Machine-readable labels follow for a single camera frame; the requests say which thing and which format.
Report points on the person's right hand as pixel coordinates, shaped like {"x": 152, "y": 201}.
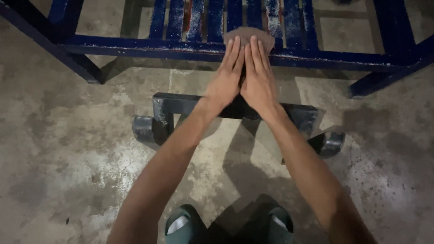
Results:
{"x": 259, "y": 84}

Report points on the brown sandpaper sheet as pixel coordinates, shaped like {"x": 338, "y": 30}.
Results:
{"x": 247, "y": 32}

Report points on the dark metal bracket bar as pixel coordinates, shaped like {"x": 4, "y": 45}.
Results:
{"x": 163, "y": 104}

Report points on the person's left hand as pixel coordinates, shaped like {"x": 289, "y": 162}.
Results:
{"x": 223, "y": 81}

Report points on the person's left fingers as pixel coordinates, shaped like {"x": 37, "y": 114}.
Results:
{"x": 234, "y": 52}

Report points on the blue painted metal frame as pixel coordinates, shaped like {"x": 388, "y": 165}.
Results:
{"x": 135, "y": 44}

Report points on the dark green slipper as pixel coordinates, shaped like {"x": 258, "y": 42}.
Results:
{"x": 282, "y": 223}
{"x": 183, "y": 225}

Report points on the person's right fingers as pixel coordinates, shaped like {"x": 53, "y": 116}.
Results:
{"x": 256, "y": 52}

